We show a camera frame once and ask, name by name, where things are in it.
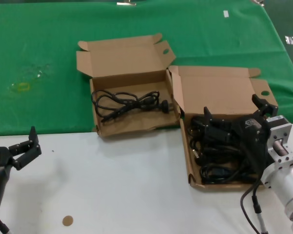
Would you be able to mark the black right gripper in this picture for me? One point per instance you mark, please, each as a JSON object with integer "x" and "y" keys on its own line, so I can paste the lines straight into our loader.
{"x": 251, "y": 134}

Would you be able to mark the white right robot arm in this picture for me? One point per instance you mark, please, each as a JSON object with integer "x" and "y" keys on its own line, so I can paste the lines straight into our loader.
{"x": 290, "y": 185}

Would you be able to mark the open brown cardboard box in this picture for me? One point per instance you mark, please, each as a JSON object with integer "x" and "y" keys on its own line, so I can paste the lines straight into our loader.
{"x": 217, "y": 90}
{"x": 124, "y": 56}

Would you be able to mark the round brown cardboard disc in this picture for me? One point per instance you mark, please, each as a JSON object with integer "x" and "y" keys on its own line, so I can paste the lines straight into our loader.
{"x": 67, "y": 221}

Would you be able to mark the small white label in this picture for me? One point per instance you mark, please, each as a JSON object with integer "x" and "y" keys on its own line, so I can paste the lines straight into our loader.
{"x": 226, "y": 13}

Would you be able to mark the green table cloth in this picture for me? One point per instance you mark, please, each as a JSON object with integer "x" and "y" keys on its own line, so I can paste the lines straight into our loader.
{"x": 39, "y": 36}

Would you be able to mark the silver table clip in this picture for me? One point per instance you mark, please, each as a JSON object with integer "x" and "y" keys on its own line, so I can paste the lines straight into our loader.
{"x": 126, "y": 3}
{"x": 258, "y": 1}

